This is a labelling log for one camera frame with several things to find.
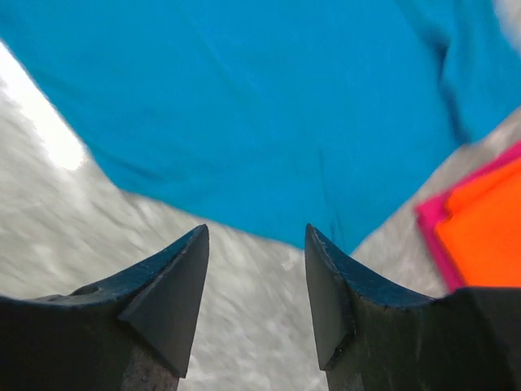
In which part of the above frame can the folded orange t shirt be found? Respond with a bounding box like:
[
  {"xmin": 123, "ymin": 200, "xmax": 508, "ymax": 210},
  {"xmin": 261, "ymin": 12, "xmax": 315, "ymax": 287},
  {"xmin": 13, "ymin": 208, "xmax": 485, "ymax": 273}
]
[{"xmin": 435, "ymin": 159, "xmax": 520, "ymax": 288}]

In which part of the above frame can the folded magenta t shirt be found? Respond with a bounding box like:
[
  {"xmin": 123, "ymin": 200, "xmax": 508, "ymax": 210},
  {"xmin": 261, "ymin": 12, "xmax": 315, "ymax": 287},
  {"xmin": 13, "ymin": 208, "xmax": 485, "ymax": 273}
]
[{"xmin": 414, "ymin": 141, "xmax": 520, "ymax": 292}]

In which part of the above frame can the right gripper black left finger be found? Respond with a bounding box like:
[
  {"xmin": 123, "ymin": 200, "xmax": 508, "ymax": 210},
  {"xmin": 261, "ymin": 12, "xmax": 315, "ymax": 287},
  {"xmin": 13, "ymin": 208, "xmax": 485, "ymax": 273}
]
[{"xmin": 1, "ymin": 225, "xmax": 209, "ymax": 390}]

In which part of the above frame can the teal blue t shirt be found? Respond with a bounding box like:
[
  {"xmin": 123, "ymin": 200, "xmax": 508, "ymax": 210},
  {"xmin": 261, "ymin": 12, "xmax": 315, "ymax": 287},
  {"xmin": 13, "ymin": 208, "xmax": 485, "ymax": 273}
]
[{"xmin": 1, "ymin": 1, "xmax": 520, "ymax": 252}]

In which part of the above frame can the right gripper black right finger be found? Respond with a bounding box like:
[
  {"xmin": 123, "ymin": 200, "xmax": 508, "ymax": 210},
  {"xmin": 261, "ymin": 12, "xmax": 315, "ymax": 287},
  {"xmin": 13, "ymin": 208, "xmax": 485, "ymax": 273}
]
[{"xmin": 304, "ymin": 226, "xmax": 520, "ymax": 390}]

